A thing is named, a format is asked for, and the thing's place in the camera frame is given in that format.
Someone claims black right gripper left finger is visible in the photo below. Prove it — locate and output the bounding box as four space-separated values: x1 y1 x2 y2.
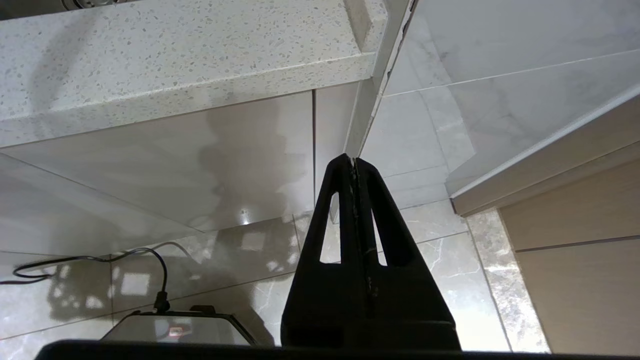
281 154 371 348

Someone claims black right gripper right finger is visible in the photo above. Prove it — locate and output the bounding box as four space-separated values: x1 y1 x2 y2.
354 157 462 351

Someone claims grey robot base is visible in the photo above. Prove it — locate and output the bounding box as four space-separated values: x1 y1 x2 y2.
100 305 258 347

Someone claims round metal drain strainer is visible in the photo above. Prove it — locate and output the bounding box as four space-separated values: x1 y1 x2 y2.
62 0 118 11

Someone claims black floor cable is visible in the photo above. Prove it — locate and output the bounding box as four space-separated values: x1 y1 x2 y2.
0 248 171 313

